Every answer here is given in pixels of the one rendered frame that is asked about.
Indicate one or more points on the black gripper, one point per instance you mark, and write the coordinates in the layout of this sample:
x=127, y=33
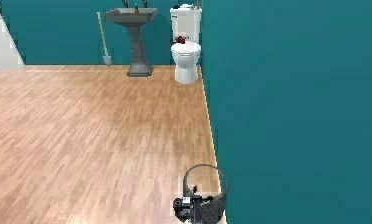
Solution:
x=178, y=206

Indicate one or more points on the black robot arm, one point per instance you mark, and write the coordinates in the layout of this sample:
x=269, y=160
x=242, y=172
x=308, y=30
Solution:
x=204, y=210

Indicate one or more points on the white toilet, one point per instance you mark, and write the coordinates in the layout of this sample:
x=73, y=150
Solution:
x=186, y=53

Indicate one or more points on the dark red small object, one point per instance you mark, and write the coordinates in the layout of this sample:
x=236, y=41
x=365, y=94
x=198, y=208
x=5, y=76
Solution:
x=180, y=39

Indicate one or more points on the small black object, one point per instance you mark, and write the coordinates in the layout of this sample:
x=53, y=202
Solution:
x=176, y=6

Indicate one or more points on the cream toilet brush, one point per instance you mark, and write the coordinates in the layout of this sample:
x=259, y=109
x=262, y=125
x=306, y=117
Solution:
x=103, y=36

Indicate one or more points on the gold sink faucet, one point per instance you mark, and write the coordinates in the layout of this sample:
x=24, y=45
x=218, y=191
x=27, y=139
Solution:
x=136, y=9

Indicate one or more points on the grey pedestal sink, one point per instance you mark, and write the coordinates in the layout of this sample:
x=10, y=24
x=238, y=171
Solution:
x=138, y=36

